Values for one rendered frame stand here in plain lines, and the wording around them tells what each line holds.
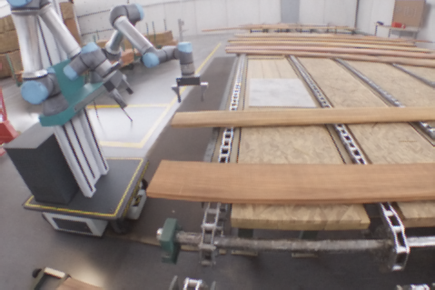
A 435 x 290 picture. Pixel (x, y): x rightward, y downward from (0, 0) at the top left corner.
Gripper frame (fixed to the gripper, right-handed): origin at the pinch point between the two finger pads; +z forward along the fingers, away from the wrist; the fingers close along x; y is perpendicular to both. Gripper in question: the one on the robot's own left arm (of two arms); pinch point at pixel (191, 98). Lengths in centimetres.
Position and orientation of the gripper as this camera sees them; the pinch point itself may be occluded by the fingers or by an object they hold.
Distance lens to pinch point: 130.3
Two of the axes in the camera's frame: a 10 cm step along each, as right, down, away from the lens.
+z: 0.8, 8.7, 4.9
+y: -0.8, 4.9, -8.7
